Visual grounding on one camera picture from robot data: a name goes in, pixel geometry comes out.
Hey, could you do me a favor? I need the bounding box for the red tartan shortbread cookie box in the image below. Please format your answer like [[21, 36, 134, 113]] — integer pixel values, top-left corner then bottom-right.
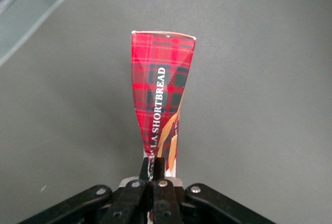
[[130, 30, 197, 178]]

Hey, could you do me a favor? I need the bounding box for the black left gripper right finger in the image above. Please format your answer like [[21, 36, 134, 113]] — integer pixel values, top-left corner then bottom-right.
[[149, 158, 181, 224]]

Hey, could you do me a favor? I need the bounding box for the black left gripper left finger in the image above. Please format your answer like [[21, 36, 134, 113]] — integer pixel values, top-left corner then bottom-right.
[[100, 158, 154, 224]]

